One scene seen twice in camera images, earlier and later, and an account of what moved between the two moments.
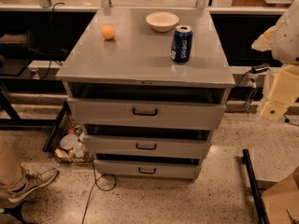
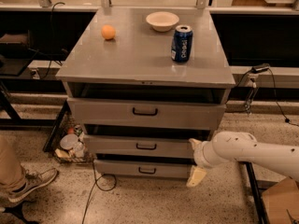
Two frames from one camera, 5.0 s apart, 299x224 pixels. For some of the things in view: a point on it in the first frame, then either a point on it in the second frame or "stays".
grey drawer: (148, 145) stays
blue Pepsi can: (181, 44) stays
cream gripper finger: (264, 42) -> (212, 155)
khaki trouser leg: (11, 173) stays
